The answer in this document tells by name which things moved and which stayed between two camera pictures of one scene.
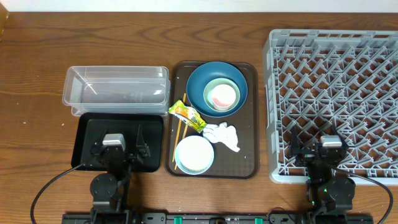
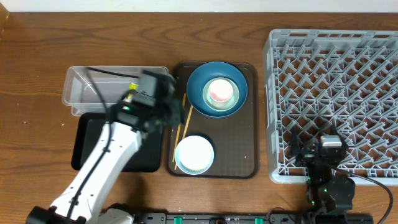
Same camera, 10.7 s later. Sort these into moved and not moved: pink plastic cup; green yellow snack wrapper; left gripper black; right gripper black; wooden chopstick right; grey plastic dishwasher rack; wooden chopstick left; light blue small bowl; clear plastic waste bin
Moved: green yellow snack wrapper; left gripper black; pink plastic cup
Not moved: clear plastic waste bin; wooden chopstick right; light blue small bowl; right gripper black; wooden chopstick left; grey plastic dishwasher rack
